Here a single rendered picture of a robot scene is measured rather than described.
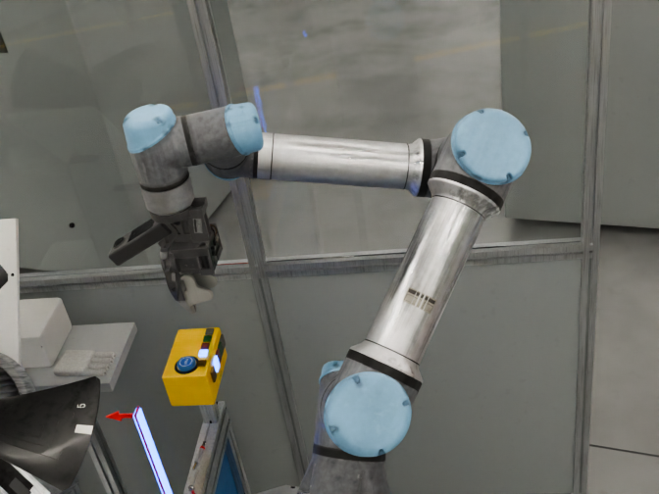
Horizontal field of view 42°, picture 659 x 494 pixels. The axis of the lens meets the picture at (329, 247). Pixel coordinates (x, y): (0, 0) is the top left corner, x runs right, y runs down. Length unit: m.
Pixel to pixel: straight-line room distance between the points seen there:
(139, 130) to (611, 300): 2.69
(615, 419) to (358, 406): 2.06
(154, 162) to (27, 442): 0.68
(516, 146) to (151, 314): 1.42
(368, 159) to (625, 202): 2.63
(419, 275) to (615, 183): 2.70
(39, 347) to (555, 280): 1.34
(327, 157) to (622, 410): 2.04
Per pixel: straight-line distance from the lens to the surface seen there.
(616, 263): 3.85
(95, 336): 2.42
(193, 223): 1.32
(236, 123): 1.24
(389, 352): 1.20
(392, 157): 1.38
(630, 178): 3.85
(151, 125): 1.23
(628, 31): 3.56
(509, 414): 2.58
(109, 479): 2.70
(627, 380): 3.30
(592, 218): 2.18
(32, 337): 2.32
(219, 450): 2.04
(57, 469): 1.68
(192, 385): 1.88
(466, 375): 2.47
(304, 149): 1.37
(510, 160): 1.25
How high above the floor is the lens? 2.28
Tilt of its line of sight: 34 degrees down
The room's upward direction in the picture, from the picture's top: 9 degrees counter-clockwise
